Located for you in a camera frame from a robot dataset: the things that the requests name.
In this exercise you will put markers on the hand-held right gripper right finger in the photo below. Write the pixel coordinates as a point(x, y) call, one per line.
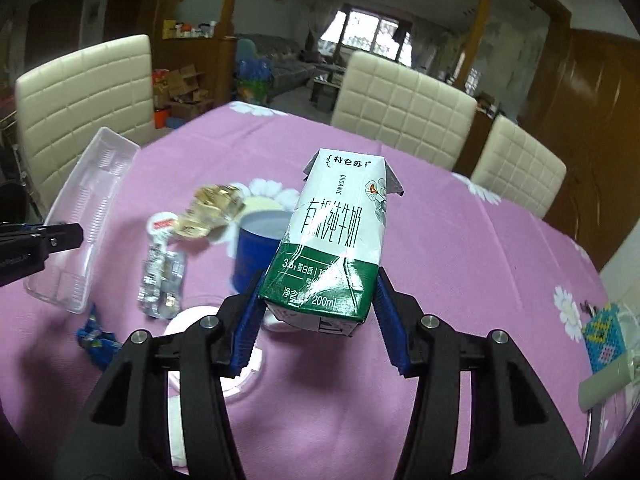
point(392, 325)

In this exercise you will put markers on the wooden partition cabinet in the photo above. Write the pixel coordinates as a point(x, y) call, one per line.
point(220, 65)

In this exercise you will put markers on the green white milk carton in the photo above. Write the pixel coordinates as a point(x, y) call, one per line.
point(330, 220)

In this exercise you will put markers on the colourful printed bag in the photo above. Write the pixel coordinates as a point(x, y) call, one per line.
point(252, 80)

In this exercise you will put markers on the crumpled blue wrapper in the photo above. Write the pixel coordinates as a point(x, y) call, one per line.
point(97, 342)

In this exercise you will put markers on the blue cylindrical cup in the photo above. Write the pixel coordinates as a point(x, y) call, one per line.
point(252, 255)

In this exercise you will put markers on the pink floral tablecloth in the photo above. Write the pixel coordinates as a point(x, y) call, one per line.
point(475, 270)

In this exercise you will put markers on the cream quilted dining chair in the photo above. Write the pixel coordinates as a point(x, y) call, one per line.
point(85, 105)
point(517, 165)
point(400, 105)

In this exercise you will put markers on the orange plastic bucket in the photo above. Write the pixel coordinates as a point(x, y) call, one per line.
point(160, 117)

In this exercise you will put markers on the silver foil blister pack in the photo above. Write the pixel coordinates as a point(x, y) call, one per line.
point(161, 280)

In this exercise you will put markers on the clear rectangular plastic tray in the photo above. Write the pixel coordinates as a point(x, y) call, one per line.
point(95, 180)

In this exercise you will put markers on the clear round plastic lid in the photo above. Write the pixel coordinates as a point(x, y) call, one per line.
point(192, 317)

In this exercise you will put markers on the open cardboard box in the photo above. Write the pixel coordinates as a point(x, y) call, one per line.
point(192, 105)
point(185, 80)

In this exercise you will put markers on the window with grille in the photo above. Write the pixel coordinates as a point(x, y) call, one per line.
point(367, 32)

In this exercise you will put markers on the crumpled gold foil wrapper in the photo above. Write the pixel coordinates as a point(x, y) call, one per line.
point(212, 205)

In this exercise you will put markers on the grey sofa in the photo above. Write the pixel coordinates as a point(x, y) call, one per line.
point(290, 62)

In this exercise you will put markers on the white round cap red label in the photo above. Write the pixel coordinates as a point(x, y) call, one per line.
point(161, 223)

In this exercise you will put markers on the low coffee table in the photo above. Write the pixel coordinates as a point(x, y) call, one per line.
point(327, 90)

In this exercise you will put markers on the pale cylindrical object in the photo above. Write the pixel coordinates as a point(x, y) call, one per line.
point(607, 382)

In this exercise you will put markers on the assorted small bottles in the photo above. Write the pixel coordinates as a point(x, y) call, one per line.
point(187, 30)

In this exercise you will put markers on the dark wooden wardrobe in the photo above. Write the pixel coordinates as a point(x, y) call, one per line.
point(585, 135)

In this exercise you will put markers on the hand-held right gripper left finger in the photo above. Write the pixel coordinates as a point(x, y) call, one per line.
point(247, 330)

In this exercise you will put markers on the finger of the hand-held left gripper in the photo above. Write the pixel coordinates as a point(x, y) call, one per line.
point(65, 236)

